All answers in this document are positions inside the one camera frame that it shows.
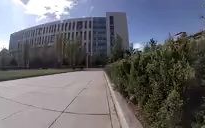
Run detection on large curved grey building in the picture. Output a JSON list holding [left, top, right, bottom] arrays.
[[8, 11, 130, 69]]

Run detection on grey concrete kerb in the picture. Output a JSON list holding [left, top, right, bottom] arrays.
[[102, 71, 144, 128]]

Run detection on row of trees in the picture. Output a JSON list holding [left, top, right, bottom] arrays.
[[0, 33, 91, 70]]

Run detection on grey concrete slab path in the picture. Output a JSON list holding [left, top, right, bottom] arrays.
[[0, 70, 113, 128]]

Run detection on green hedge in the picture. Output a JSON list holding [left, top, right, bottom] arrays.
[[104, 27, 205, 128]]

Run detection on grass lawn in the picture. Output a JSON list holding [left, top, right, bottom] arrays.
[[0, 68, 81, 83]]

